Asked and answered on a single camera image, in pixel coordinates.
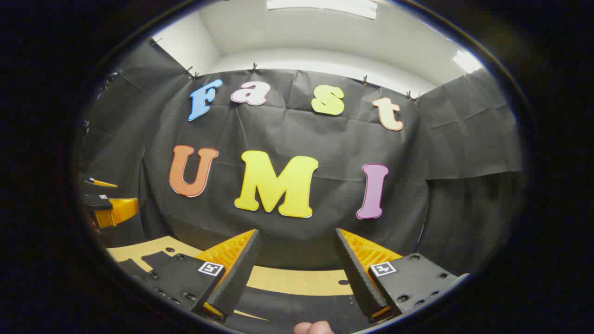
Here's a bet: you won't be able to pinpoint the dark grey jeans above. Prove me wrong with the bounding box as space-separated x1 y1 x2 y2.
116 250 372 328

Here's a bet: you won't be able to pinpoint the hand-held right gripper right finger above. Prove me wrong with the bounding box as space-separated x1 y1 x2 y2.
334 227 471 324

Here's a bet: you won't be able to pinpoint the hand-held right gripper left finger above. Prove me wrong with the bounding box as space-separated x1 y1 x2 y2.
138 228 261 323

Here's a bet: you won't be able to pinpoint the black backdrop cloth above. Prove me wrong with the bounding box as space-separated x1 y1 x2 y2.
80 39 526 279

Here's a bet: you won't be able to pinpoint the ceiling light panel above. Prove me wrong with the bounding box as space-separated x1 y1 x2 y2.
452 50 484 75

